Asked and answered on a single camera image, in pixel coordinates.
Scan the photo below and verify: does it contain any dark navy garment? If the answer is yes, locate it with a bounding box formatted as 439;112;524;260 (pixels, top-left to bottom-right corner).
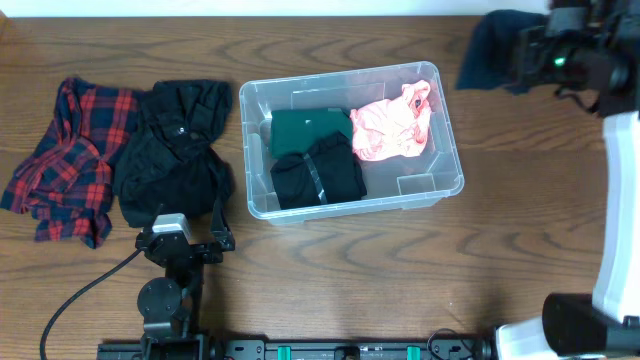
456;10;546;95

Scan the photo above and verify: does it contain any dark green garment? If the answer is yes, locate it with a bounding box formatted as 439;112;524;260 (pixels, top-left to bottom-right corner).
269;108;353;159

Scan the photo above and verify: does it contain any black garment with band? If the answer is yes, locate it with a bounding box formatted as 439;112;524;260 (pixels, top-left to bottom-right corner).
270;132;367;210

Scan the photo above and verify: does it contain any clear plastic storage bin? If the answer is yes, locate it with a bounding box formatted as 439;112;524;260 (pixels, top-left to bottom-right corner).
239;61;465;225

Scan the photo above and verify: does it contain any pink garment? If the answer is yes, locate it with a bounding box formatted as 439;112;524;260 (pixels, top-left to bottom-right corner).
350;80;432;162

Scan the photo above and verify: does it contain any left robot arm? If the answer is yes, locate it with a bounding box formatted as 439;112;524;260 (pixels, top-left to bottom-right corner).
135;199;235;360

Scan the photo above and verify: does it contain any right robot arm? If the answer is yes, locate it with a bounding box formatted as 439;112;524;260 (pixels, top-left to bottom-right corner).
494;0;639;359

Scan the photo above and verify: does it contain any red plaid flannel shirt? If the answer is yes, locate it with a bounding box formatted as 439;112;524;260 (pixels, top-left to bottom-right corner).
1;78;142;249

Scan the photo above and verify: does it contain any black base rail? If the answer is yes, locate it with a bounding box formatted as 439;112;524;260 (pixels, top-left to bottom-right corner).
96;337;497;360

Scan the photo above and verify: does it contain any left black cable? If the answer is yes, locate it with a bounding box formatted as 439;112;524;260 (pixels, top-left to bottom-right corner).
39;248;144;360

